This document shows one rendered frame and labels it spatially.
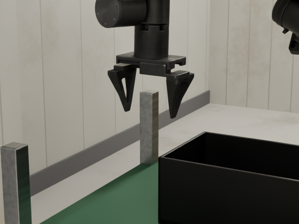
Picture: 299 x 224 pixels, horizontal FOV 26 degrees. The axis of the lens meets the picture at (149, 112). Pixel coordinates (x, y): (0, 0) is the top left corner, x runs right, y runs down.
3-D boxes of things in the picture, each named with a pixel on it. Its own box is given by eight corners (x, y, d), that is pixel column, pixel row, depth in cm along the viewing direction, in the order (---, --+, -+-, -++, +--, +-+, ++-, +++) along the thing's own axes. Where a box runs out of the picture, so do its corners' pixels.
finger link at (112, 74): (142, 118, 106) (143, 62, 104) (106, 113, 110) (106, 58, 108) (161, 110, 112) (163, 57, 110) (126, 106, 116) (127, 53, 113)
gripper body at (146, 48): (169, 73, 103) (171, 26, 101) (114, 66, 107) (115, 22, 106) (187, 67, 108) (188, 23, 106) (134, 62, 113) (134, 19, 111)
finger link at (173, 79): (175, 124, 104) (178, 66, 102) (137, 118, 107) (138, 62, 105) (193, 115, 110) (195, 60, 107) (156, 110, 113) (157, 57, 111)
